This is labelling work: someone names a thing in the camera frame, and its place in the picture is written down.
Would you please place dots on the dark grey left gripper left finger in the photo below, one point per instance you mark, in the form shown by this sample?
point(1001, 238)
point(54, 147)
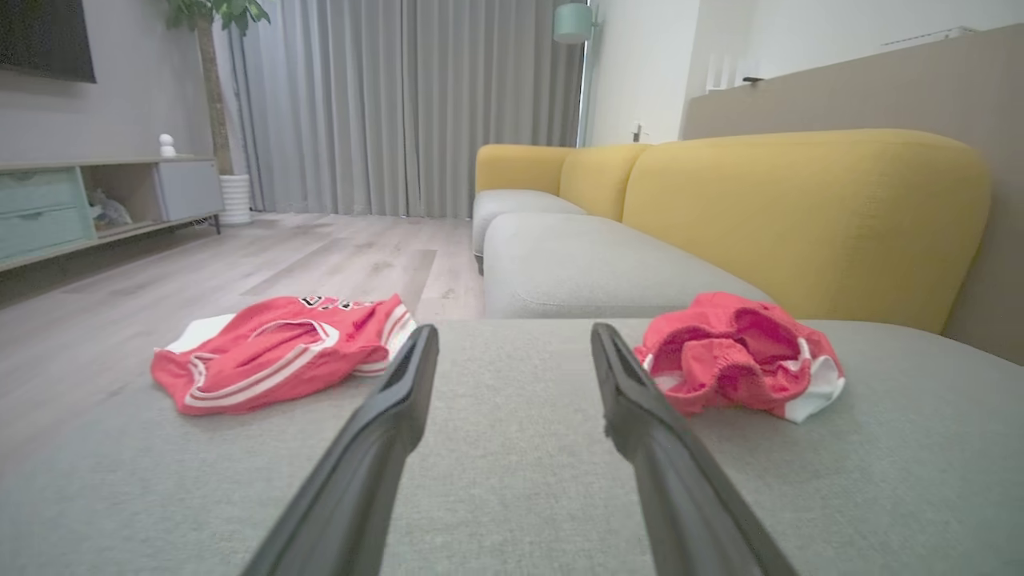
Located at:
point(360, 472)

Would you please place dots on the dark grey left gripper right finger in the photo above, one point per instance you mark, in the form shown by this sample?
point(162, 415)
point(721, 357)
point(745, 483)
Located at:
point(672, 488)

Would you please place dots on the red basketball jersey number 23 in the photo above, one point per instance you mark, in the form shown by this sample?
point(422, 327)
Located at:
point(272, 360)

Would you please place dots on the red shorts with white band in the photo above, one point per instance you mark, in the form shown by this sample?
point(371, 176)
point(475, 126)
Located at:
point(720, 360)

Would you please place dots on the large grey sofa seat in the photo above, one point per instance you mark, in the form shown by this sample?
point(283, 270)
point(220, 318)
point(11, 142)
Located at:
point(512, 480)

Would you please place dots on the grey sofa seat cushion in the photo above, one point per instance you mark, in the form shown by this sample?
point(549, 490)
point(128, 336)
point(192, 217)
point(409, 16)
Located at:
point(592, 264)
point(512, 204)

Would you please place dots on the wide yellow sofa backrest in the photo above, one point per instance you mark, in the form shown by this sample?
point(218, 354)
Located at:
point(800, 224)

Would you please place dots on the white ribbed plant pot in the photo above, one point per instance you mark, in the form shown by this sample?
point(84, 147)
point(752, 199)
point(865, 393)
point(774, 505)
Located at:
point(235, 200)

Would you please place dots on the narrow yellow sofa backrest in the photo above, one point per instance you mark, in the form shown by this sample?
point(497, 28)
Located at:
point(596, 180)

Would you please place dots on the low tv cabinet with drawers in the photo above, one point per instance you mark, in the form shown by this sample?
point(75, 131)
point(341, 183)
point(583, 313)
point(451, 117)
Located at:
point(188, 190)

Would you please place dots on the yellow sofa armrest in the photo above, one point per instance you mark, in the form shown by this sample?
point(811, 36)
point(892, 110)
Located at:
point(516, 166)

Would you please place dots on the soft toy in cabinet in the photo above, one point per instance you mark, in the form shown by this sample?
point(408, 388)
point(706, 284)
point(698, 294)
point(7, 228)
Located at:
point(108, 212)

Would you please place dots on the grey pleated curtain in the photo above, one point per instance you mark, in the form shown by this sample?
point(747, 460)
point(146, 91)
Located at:
point(360, 104)

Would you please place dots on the small white figurine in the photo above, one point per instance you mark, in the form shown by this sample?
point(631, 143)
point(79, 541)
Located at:
point(166, 146)

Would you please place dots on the tall green indoor plant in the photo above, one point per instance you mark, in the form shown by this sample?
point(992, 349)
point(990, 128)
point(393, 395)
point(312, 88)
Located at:
point(210, 96)

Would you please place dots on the floor lamp with teal shade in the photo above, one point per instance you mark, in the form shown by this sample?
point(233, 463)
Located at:
point(572, 22)

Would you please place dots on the black wall television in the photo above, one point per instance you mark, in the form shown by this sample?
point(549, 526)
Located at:
point(44, 36)

